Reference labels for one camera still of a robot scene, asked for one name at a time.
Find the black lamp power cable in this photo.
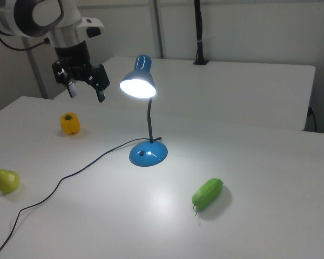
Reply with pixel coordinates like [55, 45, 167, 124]
[0, 137, 163, 259]

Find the blue desk lamp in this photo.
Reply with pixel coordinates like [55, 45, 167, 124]
[119, 54, 168, 167]

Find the black wall socket cable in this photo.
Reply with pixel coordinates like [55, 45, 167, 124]
[307, 106, 318, 133]

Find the black pole with clamp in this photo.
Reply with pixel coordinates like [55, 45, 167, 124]
[192, 0, 210, 66]

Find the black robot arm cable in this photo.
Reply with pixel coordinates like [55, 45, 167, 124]
[0, 33, 51, 52]

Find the yellow bell pepper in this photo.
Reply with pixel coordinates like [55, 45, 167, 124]
[59, 112, 81, 135]

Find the green chili pepper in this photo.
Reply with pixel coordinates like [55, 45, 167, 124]
[191, 177, 224, 216]

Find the green yellow pear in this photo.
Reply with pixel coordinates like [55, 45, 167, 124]
[0, 166, 21, 194]

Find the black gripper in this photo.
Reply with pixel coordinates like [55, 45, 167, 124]
[52, 40, 111, 103]

